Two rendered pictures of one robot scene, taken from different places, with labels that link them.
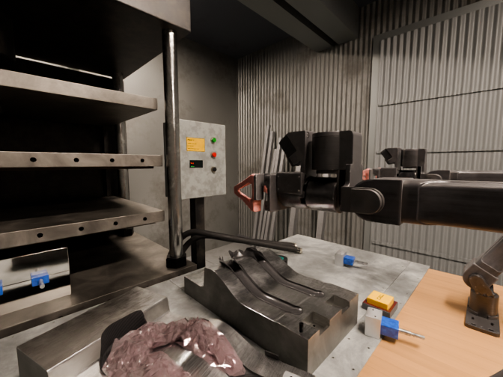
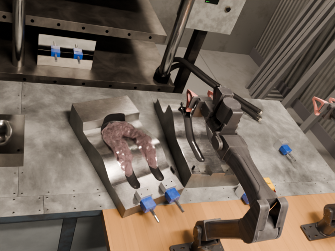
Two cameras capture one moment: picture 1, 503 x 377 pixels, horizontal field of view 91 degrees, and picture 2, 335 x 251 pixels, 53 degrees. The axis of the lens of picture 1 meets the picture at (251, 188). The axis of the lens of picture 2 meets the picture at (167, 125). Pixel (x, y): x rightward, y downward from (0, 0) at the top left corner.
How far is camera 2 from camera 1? 75 cm
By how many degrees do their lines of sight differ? 36
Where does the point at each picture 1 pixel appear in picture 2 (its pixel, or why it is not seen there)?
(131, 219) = (140, 35)
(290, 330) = (188, 166)
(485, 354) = (286, 238)
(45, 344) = (82, 108)
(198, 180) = (208, 15)
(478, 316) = (315, 228)
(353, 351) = (218, 193)
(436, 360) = not seen: hidden behind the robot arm
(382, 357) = (230, 204)
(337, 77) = not seen: outside the picture
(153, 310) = (129, 116)
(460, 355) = not seen: hidden behind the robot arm
